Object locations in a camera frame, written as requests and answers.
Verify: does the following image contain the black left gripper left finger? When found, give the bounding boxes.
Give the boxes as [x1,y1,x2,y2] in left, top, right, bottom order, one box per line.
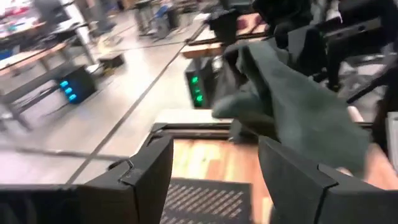
[0,135,174,224]

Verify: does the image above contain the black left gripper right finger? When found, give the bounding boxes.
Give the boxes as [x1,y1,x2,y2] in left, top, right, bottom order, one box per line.
[257,136,398,224]

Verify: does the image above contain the faded green cap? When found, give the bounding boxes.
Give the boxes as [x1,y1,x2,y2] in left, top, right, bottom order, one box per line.
[213,40,373,177]

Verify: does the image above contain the grey metal side table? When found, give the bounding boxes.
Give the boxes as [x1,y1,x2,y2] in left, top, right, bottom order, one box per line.
[287,17,398,105]

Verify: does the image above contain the wooden workbench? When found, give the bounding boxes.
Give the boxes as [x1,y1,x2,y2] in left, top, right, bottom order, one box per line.
[180,14,270,60]
[0,40,97,131]

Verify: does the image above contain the black computer green lights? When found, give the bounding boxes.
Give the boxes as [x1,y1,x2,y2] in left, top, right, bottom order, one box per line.
[184,57,240,110]

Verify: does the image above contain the black perforated metal rack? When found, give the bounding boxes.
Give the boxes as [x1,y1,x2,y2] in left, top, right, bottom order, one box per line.
[160,177,253,224]

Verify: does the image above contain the black computer blue lights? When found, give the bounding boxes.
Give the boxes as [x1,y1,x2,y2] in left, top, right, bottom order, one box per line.
[57,65,98,105]

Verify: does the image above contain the black metal table frame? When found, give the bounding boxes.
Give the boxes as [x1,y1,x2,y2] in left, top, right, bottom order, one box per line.
[141,122,233,147]

